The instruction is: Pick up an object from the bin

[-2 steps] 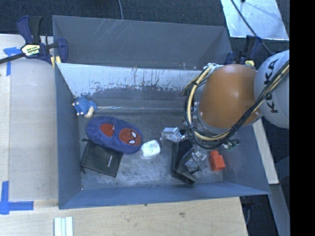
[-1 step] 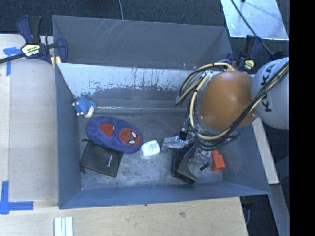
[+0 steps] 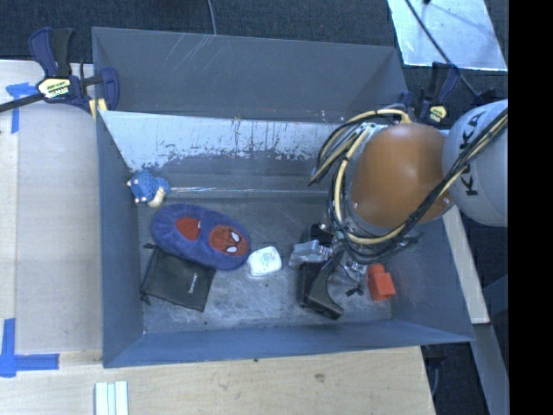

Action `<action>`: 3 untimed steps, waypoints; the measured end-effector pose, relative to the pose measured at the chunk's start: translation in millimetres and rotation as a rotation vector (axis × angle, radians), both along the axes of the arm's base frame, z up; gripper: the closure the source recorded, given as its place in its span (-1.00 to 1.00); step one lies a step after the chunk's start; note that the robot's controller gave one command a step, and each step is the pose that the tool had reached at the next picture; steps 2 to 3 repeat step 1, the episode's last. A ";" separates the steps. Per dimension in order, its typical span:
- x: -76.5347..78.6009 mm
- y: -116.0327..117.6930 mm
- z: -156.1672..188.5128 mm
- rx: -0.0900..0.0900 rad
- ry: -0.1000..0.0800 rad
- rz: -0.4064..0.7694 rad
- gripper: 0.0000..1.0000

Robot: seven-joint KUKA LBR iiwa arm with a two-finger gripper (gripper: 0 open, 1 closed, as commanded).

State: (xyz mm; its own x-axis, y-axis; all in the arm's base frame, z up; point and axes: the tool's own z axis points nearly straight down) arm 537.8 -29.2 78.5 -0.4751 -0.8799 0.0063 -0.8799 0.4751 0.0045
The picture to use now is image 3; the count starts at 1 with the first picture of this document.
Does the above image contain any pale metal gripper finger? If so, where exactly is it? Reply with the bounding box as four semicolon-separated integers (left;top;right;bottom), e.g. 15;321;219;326
288;252;330;270
293;239;327;255

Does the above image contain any white plastic case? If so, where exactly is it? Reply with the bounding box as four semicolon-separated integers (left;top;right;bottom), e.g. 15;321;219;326
246;245;283;278

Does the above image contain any orange-red plastic block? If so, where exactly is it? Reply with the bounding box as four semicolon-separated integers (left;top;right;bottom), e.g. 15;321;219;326
366;263;397;303

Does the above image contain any blue slipper with red face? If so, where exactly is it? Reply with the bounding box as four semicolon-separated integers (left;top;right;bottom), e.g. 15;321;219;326
149;202;252;271

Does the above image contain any black cloth pouch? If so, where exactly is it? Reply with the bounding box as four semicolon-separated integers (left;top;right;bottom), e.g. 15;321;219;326
138;243;218;313

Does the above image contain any blue spotted toy animal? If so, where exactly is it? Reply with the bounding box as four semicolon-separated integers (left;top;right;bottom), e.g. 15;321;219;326
125;169;172;209

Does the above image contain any grey metal bin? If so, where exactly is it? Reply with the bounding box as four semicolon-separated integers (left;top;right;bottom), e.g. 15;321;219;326
91;26;477;369

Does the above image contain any black cylinder on white bracket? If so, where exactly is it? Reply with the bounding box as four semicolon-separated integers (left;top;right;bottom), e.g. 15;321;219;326
340;260;365;298

